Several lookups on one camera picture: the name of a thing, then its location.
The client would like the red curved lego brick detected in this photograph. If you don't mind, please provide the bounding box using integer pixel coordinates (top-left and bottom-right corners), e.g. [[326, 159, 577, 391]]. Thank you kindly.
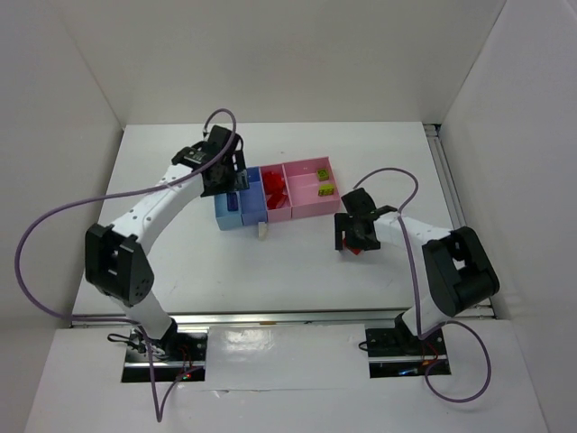
[[343, 238, 363, 255]]

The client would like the blue lego brick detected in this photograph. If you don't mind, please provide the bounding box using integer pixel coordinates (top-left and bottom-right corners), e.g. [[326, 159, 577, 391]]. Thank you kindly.
[[226, 192, 240, 212]]

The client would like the green lego brick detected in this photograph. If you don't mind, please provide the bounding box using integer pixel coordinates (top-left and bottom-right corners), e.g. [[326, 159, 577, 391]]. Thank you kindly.
[[317, 183, 335, 197], [316, 169, 330, 181]]

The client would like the red round lego piece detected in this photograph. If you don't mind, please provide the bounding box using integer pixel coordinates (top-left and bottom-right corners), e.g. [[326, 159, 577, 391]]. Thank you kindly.
[[262, 171, 285, 195]]

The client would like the red rectangular lego brick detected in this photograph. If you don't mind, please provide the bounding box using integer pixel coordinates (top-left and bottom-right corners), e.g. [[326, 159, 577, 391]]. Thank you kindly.
[[267, 192, 289, 210]]

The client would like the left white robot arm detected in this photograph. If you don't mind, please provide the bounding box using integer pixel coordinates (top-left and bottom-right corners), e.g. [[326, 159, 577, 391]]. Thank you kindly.
[[85, 125, 248, 359]]

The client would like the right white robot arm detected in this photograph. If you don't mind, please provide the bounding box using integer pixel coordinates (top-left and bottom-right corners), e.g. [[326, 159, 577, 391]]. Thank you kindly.
[[334, 188, 500, 356]]

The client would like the dark blue bin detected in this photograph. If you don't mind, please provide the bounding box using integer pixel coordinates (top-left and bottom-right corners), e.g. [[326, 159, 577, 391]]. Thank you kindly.
[[239, 167, 268, 226]]

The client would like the light blue bin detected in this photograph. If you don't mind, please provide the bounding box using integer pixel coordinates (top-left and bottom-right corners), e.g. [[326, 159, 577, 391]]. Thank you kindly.
[[214, 192, 243, 231]]

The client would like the small pink bin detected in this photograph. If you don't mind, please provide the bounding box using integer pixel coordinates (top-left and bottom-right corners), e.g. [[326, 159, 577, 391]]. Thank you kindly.
[[260, 164, 292, 223]]

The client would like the large pink bin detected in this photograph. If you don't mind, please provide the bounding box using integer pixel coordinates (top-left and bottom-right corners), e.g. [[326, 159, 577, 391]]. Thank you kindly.
[[282, 157, 341, 219]]

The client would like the white lego brick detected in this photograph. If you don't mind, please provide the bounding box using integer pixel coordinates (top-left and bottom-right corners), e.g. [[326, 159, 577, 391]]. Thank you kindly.
[[258, 222, 268, 239]]

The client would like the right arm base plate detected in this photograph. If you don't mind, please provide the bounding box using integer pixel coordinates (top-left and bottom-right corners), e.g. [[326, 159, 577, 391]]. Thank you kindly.
[[358, 328, 451, 379]]

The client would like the aluminium rail right side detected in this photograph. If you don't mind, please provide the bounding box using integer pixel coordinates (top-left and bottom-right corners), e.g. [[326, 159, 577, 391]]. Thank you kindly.
[[423, 124, 467, 227]]

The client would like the aluminium rail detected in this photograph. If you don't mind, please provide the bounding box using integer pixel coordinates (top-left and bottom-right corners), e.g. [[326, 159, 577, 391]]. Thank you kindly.
[[423, 124, 467, 227], [72, 303, 496, 327]]

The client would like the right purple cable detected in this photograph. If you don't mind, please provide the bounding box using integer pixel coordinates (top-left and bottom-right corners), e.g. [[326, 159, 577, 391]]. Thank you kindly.
[[353, 167, 492, 403]]

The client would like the purple cable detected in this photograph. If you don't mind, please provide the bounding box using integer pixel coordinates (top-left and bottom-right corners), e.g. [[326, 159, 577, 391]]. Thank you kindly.
[[14, 108, 239, 423], [353, 167, 492, 403]]

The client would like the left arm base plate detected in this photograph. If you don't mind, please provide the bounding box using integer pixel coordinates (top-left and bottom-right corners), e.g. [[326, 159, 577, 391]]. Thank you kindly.
[[107, 327, 208, 383]]

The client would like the aluminium rail front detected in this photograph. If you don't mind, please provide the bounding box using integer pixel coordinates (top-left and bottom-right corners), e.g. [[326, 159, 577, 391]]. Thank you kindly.
[[72, 303, 496, 327]]

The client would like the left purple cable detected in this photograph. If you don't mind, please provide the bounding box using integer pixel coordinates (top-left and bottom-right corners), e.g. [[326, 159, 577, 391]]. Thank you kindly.
[[14, 108, 239, 423]]

